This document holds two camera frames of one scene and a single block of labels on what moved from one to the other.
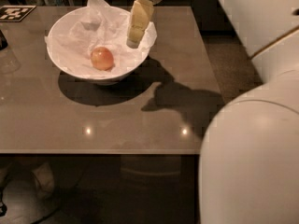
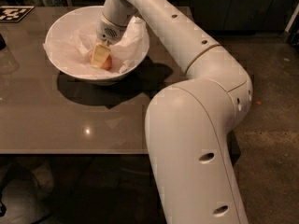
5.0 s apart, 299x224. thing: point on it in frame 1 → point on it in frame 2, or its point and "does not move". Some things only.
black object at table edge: x=3 y=41 does not move
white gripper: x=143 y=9 → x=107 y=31
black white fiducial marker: x=15 y=13 does not move
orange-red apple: x=102 y=58 does not move
